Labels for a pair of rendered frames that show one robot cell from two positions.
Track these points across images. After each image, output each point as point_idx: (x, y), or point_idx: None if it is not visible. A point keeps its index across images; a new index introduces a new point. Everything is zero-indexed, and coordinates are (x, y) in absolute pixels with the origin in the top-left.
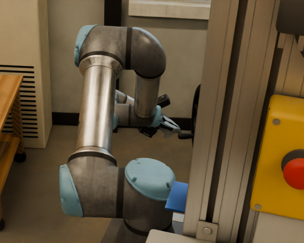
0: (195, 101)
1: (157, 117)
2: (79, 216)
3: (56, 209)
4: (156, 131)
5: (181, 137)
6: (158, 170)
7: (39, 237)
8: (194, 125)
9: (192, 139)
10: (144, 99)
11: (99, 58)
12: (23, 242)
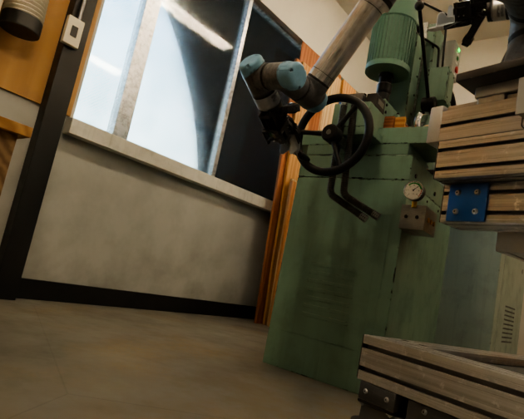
0: (302, 125)
1: (326, 95)
2: (75, 347)
3: (25, 342)
4: (290, 137)
5: (304, 155)
6: None
7: (42, 363)
8: (328, 132)
9: (308, 163)
10: (352, 46)
11: None
12: (17, 368)
